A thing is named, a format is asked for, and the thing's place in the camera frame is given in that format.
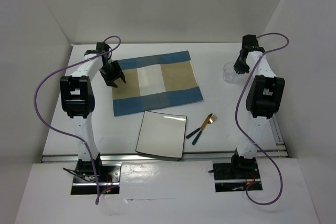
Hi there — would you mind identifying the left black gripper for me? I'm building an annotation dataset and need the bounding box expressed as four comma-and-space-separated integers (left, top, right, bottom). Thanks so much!
98, 60, 124, 88

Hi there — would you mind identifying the blue beige white placemat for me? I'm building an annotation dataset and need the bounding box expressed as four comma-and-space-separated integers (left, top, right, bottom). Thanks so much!
112, 51, 203, 116

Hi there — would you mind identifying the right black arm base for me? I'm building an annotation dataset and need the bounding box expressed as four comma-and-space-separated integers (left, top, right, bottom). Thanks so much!
208, 163, 263, 193

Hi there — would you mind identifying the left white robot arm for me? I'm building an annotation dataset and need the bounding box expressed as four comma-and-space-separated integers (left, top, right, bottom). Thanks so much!
60, 41, 126, 182

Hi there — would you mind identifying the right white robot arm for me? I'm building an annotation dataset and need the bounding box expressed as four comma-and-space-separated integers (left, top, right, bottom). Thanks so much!
229, 35, 285, 178

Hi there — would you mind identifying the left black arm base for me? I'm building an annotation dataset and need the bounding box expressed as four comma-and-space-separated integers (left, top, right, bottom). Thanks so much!
62, 162, 123, 196

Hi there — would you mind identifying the clear drinking glass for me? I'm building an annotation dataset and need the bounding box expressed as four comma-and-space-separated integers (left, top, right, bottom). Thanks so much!
223, 62, 239, 84

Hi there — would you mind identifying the square white black-rimmed plate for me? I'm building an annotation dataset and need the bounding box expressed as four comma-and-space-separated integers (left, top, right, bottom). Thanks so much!
135, 111, 187, 159

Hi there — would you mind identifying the gold fork green handle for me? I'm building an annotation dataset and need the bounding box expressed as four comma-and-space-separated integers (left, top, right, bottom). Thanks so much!
192, 114, 218, 145

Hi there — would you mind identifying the gold knife green handle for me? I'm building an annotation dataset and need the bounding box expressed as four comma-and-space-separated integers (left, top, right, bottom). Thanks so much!
186, 113, 217, 145

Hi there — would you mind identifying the aluminium rail frame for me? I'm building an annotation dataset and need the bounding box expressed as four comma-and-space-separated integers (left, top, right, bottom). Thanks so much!
40, 42, 289, 164

